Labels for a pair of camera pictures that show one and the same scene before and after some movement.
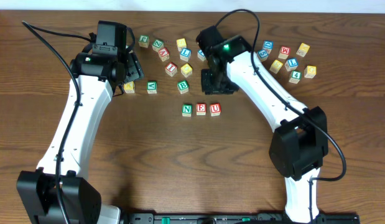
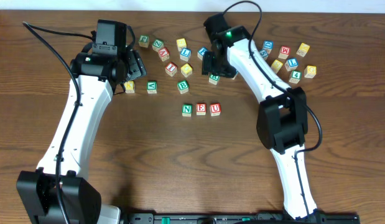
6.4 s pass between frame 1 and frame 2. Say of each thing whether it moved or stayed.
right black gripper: moved
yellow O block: stayed
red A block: stayed
